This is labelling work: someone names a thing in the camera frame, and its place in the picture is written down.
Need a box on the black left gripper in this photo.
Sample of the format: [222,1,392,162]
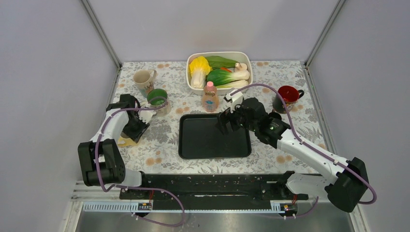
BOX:
[123,115,150,143]

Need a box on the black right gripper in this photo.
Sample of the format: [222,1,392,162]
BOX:
[215,101,258,136]

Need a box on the large cream mug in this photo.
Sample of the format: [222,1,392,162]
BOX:
[147,89,171,116]

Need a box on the cream seashell mug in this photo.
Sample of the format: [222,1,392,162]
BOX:
[133,69,157,97]

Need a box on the black mug with orange flowers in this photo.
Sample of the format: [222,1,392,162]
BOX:
[272,86,305,114]

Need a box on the yellow mug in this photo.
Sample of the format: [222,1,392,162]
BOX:
[117,136,138,147]

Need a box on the small brown mug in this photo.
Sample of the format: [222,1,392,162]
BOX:
[268,112,282,120]

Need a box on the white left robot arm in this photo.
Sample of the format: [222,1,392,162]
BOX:
[78,94,150,199]

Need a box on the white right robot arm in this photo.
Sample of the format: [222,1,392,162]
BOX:
[217,96,370,213]

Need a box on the orange bottle with pink cap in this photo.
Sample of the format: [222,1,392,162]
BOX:
[202,81,219,112]

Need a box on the black rectangular tray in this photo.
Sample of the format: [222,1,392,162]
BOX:
[178,114,251,160]

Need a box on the bok choy toy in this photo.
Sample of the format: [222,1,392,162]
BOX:
[206,69,250,87]

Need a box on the mushroom toy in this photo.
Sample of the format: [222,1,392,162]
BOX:
[234,63,248,72]

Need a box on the yellow napa cabbage toy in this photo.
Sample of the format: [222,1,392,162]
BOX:
[189,56,212,88]

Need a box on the green leaf vegetable toy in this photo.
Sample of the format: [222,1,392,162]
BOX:
[205,56,238,69]

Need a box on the white rectangular tub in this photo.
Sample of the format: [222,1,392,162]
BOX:
[186,51,254,96]

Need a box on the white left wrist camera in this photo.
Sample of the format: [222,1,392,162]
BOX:
[138,110,157,124]

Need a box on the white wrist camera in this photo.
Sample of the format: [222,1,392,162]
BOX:
[138,110,157,124]
[224,89,244,113]

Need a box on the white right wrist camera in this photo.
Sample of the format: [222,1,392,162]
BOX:
[224,89,244,113]

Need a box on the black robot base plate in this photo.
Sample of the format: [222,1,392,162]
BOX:
[119,174,308,210]

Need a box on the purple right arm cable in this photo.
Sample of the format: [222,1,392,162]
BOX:
[230,83,378,220]

